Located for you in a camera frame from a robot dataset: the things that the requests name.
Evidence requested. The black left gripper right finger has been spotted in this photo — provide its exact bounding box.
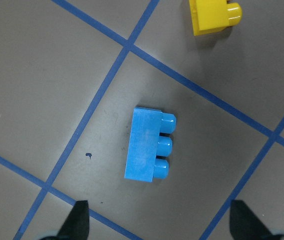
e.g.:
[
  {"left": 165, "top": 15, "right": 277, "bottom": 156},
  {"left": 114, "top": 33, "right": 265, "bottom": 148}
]
[{"left": 229, "top": 200, "right": 273, "bottom": 240}]

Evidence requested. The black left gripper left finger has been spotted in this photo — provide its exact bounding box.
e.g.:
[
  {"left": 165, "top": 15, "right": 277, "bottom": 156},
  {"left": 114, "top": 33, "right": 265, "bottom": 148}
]
[{"left": 56, "top": 200, "right": 89, "bottom": 240}]

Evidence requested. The yellow two-stud toy block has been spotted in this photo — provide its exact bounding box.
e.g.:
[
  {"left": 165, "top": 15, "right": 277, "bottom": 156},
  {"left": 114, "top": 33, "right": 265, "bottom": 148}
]
[{"left": 189, "top": 0, "right": 243, "bottom": 36}]

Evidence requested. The blue three-stud toy block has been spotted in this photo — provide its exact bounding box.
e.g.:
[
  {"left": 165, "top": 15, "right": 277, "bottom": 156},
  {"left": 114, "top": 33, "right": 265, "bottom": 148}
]
[{"left": 124, "top": 107, "right": 176, "bottom": 183}]

